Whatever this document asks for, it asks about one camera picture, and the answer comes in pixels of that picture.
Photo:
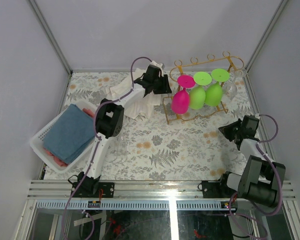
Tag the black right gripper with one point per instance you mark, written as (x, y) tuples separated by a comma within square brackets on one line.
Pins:
[(225, 129)]

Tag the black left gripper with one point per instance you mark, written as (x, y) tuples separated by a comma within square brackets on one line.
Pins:
[(162, 87)]

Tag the magenta plastic wine glass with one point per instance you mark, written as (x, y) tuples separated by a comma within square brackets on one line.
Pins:
[(181, 100)]

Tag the green plastic wine glass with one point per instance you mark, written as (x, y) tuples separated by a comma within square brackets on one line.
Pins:
[(198, 94), (214, 92)]

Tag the gold wire wine glass rack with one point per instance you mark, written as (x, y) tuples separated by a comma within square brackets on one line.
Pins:
[(234, 63)]

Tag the clear wine glass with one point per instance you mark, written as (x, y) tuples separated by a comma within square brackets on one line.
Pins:
[(121, 145), (230, 89)]

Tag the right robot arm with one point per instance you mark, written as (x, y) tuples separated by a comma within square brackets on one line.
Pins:
[(262, 179)]

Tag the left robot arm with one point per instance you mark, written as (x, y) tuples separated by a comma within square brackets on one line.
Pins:
[(109, 116)]

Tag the white pleated cloth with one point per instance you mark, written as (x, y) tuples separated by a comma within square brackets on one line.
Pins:
[(144, 106)]

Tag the blue folded towel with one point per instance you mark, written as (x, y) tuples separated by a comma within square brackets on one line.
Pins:
[(67, 132)]

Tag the red item in basket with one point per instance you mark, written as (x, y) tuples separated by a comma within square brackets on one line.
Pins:
[(88, 111)]

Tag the white plastic basket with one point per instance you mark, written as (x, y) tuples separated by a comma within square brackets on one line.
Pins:
[(65, 140)]

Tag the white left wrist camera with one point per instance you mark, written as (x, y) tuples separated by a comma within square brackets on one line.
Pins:
[(159, 65)]

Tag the aluminium front rail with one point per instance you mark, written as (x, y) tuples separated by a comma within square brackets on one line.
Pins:
[(131, 195)]

